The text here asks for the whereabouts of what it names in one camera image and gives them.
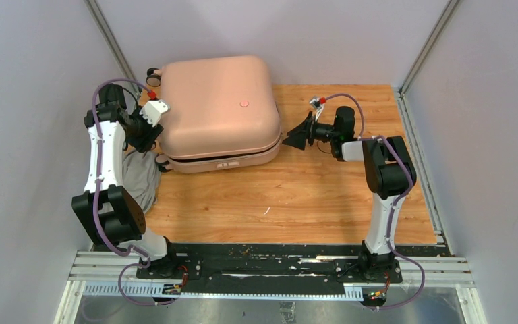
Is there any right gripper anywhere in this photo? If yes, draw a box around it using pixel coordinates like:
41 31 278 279
283 112 339 151

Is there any pink hard-shell suitcase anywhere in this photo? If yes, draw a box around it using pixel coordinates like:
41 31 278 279
146 55 282 173

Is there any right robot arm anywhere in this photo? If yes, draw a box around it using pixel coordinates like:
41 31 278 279
283 106 417 282

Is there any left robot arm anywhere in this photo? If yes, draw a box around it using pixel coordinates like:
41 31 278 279
71 78 181 279

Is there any grey cloth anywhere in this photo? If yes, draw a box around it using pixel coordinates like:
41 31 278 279
122 149 161 214

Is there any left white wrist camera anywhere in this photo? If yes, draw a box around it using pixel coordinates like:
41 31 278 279
139 91 171 128

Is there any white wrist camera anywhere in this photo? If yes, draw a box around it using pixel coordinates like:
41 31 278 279
139 91 171 128
309 97 326 120

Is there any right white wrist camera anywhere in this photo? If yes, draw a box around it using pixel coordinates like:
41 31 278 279
309 97 326 120

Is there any aluminium frame rail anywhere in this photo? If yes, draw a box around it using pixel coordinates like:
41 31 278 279
55 244 487 323

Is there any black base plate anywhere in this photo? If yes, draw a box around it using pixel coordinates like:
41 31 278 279
93 242 450 296

